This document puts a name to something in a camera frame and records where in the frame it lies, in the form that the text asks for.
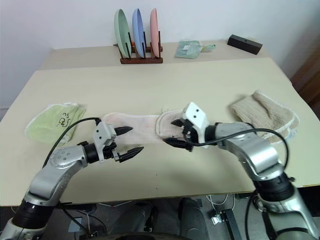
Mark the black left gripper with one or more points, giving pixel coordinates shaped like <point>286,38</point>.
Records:
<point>111,152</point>

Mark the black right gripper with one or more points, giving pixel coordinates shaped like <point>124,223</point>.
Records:
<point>188,133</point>

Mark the pale pink towel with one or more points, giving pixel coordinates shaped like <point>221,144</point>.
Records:
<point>142,128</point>

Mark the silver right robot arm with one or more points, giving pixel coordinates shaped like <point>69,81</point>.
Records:
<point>260,157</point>

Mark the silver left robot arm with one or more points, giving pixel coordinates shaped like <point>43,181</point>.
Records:
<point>53,166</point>

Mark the green towel with black marks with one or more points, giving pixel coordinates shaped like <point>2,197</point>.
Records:
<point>53,123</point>

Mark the beige knitted towel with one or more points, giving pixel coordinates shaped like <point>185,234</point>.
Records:
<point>267,113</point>

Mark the dark rounded robot leg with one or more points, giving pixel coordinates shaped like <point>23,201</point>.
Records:
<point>138,220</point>
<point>193,220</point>

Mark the dark wooden plate rack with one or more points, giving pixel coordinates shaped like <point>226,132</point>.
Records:
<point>142,59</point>

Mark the folded light green cloth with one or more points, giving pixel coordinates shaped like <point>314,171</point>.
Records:
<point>189,48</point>

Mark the black table leg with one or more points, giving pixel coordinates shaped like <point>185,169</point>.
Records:
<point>230,220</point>

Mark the pink plate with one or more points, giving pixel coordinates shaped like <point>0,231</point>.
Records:
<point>154,32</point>

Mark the blue plate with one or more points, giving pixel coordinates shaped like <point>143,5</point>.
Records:
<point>138,31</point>

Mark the green plate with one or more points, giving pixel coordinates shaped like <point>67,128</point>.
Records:
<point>121,31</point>

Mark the black rectangular box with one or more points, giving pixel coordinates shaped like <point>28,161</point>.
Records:
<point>244,44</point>

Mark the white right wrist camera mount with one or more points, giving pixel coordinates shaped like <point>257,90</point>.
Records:
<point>196,120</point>

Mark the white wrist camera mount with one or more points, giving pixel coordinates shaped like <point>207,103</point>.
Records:
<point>196,120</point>
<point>102,136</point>

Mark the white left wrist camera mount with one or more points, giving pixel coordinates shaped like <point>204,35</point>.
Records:
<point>102,136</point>

